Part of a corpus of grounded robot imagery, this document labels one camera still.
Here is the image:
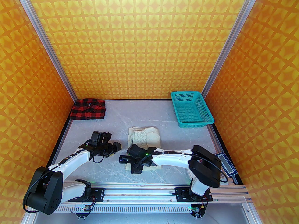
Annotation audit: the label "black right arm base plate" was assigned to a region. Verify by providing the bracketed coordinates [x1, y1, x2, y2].
[175, 187, 213, 202]

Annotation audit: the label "teal plastic basket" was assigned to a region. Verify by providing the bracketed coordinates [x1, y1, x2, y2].
[171, 91, 215, 128]

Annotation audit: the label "red black plaid shirt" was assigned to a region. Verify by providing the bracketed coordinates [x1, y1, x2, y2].
[70, 98, 106, 120]

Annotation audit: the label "perforated metal strip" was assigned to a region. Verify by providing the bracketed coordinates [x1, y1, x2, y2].
[56, 203, 255, 214]

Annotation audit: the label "aluminium frame post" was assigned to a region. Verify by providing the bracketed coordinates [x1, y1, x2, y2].
[12, 0, 80, 105]
[201, 0, 262, 98]

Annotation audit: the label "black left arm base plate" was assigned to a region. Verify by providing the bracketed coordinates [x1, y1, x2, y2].
[77, 188, 105, 202]

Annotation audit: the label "grey desk calculator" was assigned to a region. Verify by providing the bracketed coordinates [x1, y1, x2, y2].
[215, 152, 238, 177]

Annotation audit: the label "cream drawstring shorts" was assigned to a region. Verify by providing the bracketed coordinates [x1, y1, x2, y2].
[126, 126, 161, 171]

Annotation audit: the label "small electronics board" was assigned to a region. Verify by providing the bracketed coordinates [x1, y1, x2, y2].
[190, 203, 206, 219]
[75, 203, 94, 219]

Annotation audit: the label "aluminium mounting rail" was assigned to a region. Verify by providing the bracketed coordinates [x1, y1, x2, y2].
[30, 183, 254, 203]

